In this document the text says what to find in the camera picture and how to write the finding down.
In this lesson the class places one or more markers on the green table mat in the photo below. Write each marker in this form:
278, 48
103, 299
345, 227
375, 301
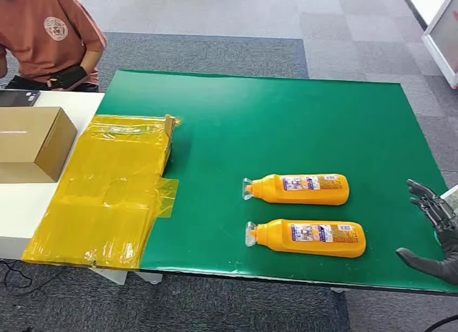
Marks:
286, 126

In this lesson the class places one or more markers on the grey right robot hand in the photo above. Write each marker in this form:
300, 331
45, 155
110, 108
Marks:
449, 263

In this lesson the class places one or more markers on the white framed board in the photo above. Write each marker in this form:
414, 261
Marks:
444, 40

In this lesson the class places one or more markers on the white bottle with label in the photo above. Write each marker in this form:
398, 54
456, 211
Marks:
452, 195

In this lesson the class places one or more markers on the black handheld device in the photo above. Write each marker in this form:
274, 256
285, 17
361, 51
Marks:
68, 77

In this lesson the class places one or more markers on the dark tablet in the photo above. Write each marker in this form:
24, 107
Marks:
17, 98

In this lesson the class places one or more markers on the brown cardboard box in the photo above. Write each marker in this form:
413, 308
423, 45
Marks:
25, 145

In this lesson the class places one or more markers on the person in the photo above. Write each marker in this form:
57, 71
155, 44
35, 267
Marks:
35, 40

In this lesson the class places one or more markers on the orange bottle with clear cap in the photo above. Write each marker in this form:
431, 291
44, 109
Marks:
279, 240
272, 190

